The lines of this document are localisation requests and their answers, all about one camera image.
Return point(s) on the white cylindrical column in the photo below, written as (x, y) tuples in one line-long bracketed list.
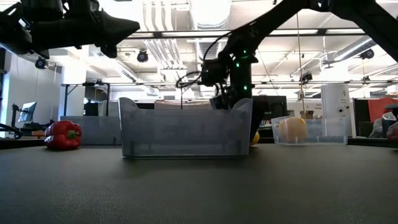
[(335, 99)]

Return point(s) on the black computer monitor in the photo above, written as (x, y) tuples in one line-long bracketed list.
[(278, 107)]

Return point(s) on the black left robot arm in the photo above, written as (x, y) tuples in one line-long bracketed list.
[(14, 31)]

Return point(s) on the red bell pepper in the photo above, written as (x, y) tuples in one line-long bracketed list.
[(60, 135)]

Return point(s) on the silver computer monitor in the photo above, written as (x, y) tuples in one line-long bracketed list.
[(27, 112)]

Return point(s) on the black ceiling camera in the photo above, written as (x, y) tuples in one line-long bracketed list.
[(142, 56), (367, 53), (306, 77), (40, 63)]

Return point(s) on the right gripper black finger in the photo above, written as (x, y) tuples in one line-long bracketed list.
[(259, 116)]

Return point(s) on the small cardboard box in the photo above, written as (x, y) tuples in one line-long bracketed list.
[(307, 115)]

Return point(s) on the translucent grey plastic basket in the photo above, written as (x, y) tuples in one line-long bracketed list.
[(183, 133)]

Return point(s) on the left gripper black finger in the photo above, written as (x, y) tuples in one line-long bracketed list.
[(118, 28)]

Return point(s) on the bluish grey plastic basket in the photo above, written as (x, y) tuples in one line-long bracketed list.
[(93, 130)]

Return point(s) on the black table frame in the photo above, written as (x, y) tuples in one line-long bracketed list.
[(85, 84)]

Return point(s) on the dark red apple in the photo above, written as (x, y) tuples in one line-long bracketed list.
[(393, 133)]

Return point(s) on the yellow bell pepper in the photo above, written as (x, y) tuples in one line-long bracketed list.
[(256, 139), (292, 130)]

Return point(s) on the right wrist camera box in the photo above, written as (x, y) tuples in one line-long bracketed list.
[(214, 73)]

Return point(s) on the clear plastic basket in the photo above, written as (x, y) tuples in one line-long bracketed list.
[(339, 133)]

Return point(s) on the black overhead frame bar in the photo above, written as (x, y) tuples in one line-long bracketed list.
[(322, 31)]

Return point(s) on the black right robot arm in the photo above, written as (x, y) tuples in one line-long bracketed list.
[(357, 12)]

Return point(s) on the ribbed ceiling air duct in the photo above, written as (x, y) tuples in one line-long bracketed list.
[(210, 12)]

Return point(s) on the red partition panel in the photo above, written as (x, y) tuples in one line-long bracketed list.
[(377, 107)]

